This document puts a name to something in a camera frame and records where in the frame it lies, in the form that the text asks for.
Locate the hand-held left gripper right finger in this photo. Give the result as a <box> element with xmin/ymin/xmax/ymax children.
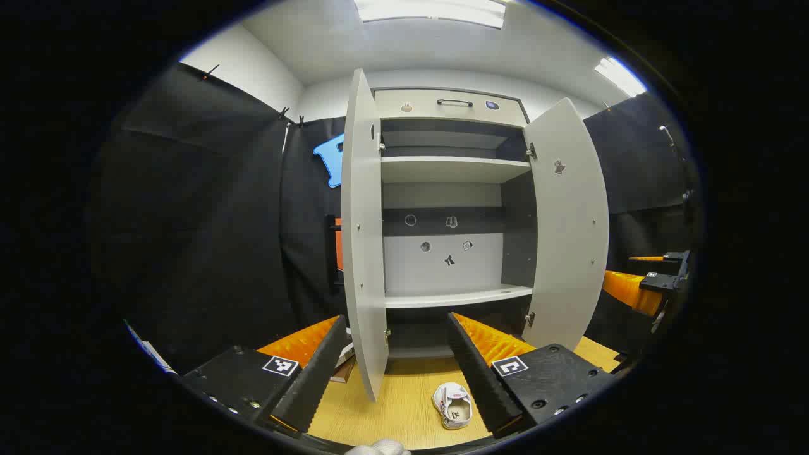
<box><xmin>446</xmin><ymin>312</ymin><xmax>617</xmax><ymax>440</ymax></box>

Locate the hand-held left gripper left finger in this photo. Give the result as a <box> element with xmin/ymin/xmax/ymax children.
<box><xmin>180</xmin><ymin>314</ymin><xmax>348</xmax><ymax>438</ymax></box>

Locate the white canvas shoe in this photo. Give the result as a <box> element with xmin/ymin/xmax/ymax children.
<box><xmin>432</xmin><ymin>382</ymin><xmax>473</xmax><ymax>430</ymax></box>

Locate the grey shoe cabinet door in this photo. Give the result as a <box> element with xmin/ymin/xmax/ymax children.
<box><xmin>521</xmin><ymin>97</ymin><xmax>611</xmax><ymax>351</ymax></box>
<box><xmin>340</xmin><ymin>68</ymin><xmax>389</xmax><ymax>403</ymax></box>

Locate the grey shoe cabinet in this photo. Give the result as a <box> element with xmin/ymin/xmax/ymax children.
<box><xmin>373</xmin><ymin>87</ymin><xmax>538</xmax><ymax>361</ymax></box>

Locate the white cabinet shelf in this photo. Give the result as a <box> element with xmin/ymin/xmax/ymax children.
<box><xmin>381</xmin><ymin>156</ymin><xmax>532</xmax><ymax>184</ymax></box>
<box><xmin>384</xmin><ymin>284</ymin><xmax>533</xmax><ymax>309</ymax></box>

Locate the grey cabinet drawer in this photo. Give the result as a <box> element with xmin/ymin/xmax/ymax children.
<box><xmin>373</xmin><ymin>88</ymin><xmax>530</xmax><ymax>128</ymax></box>

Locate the black backdrop cloth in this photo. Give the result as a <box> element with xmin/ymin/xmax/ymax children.
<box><xmin>88</xmin><ymin>62</ymin><xmax>696</xmax><ymax>373</ymax></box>

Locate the white blue printed board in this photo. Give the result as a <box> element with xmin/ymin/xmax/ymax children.
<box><xmin>123</xmin><ymin>319</ymin><xmax>176</xmax><ymax>375</ymax></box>

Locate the small ceiling light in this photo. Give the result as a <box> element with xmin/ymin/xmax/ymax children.
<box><xmin>594</xmin><ymin>57</ymin><xmax>647</xmax><ymax>97</ymax></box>

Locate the long ceiling light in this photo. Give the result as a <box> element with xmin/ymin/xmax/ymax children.
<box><xmin>354</xmin><ymin>0</ymin><xmax>506</xmax><ymax>29</ymax></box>

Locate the black door handle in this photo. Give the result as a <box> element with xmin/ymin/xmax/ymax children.
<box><xmin>324</xmin><ymin>215</ymin><xmax>345</xmax><ymax>294</ymax></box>

